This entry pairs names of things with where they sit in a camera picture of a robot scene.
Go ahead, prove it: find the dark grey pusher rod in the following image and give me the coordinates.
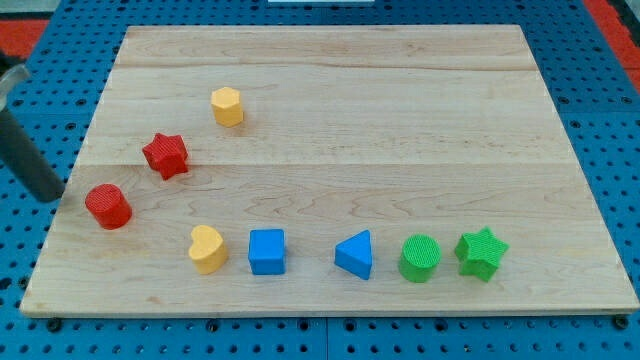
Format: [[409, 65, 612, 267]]
[[1, 53, 65, 203]]

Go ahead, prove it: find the red cylinder block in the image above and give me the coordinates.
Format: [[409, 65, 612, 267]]
[[85, 183, 132, 230]]

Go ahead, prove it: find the green cylinder block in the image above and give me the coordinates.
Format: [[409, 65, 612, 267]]
[[398, 234, 441, 283]]

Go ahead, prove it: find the yellow hexagon block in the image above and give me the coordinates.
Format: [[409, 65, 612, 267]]
[[211, 87, 244, 127]]

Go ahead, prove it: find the red star block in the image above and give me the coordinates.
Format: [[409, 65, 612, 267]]
[[142, 133, 188, 180]]

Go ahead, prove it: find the blue triangle block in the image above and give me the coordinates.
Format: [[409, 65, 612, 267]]
[[334, 230, 373, 280]]

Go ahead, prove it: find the yellow heart block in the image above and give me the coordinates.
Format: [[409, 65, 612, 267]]
[[188, 225, 228, 275]]

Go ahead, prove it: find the green star block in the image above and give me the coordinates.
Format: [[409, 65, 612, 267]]
[[454, 227, 510, 282]]

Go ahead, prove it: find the blue cube block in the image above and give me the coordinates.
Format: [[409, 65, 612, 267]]
[[248, 229, 286, 275]]

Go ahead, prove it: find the wooden board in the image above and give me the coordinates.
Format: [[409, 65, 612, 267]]
[[20, 25, 639, 319]]

